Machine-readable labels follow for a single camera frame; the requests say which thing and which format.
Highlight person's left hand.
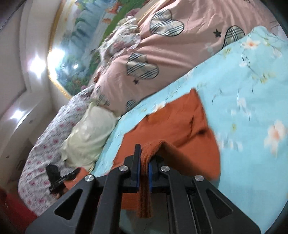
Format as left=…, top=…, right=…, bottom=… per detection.
left=55, top=188, right=68, bottom=199

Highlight white red floral blanket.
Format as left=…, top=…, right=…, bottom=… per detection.
left=17, top=17, right=143, bottom=217

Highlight gold framed landscape painting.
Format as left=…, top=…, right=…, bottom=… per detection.
left=47, top=1, right=155, bottom=99

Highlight pink quilt with plaid hearts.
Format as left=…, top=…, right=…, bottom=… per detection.
left=91, top=1, right=280, bottom=115

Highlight pale yellow pillow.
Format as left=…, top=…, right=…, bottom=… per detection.
left=60, top=103, right=120, bottom=172

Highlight red sleeve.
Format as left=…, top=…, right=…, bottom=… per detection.
left=1, top=188, right=37, bottom=233

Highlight orange knit sweater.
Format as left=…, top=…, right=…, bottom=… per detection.
left=65, top=88, right=221, bottom=219

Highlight light blue floral bedsheet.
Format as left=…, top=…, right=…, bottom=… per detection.
left=93, top=26, right=287, bottom=233

